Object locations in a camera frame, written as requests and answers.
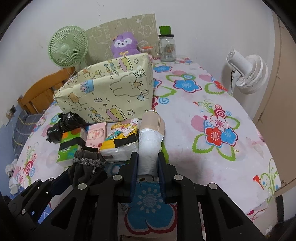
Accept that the black plastic bag roll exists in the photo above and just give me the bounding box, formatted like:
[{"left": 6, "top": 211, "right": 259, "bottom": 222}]
[{"left": 47, "top": 111, "right": 88, "bottom": 144}]

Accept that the crumpled white cloth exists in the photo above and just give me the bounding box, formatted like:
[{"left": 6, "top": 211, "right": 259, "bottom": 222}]
[{"left": 5, "top": 159, "right": 21, "bottom": 195}]

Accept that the green tissue pack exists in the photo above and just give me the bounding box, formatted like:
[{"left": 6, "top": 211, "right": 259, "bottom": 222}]
[{"left": 57, "top": 128, "right": 87, "bottom": 167}]

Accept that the pink tissue pack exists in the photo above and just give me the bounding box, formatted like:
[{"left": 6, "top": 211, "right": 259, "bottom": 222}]
[{"left": 86, "top": 122, "right": 106, "bottom": 149}]

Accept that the yellow cartoon tissue pack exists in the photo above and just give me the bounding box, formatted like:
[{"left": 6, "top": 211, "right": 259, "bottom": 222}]
[{"left": 99, "top": 118, "right": 139, "bottom": 163}]

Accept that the grey plaid pillow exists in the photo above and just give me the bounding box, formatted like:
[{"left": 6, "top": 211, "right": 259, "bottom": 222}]
[{"left": 12, "top": 110, "right": 42, "bottom": 159}]

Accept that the beige door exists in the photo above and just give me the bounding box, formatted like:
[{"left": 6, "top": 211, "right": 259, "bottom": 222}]
[{"left": 254, "top": 14, "right": 295, "bottom": 196}]

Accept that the wooden bed headboard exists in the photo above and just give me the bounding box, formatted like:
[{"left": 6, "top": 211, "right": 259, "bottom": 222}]
[{"left": 18, "top": 67, "right": 75, "bottom": 114}]

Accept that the yellow cartoon fabric box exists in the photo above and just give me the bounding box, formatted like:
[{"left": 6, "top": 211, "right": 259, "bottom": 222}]
[{"left": 54, "top": 53, "right": 154, "bottom": 123}]

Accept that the white standing fan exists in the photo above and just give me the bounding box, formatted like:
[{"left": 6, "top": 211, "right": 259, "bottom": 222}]
[{"left": 226, "top": 49, "right": 268, "bottom": 94}]

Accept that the green desk fan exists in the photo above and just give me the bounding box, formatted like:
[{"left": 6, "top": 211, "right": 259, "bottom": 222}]
[{"left": 48, "top": 26, "right": 88, "bottom": 70}]

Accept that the purple plush toy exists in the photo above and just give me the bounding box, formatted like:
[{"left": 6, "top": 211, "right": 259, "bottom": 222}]
[{"left": 111, "top": 32, "right": 140, "bottom": 58}]

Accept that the cotton swab container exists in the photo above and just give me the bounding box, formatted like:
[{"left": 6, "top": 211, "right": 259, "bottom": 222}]
[{"left": 138, "top": 40, "right": 154, "bottom": 59}]

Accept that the glass jar green lid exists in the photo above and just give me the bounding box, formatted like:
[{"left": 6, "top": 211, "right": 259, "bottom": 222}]
[{"left": 159, "top": 26, "right": 177, "bottom": 62}]

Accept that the cartoon cardboard panel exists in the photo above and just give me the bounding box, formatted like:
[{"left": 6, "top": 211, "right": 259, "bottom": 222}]
[{"left": 85, "top": 14, "right": 159, "bottom": 65}]

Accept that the grey drawstring pouch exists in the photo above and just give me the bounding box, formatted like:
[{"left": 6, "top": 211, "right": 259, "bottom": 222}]
[{"left": 68, "top": 149, "right": 107, "bottom": 188}]

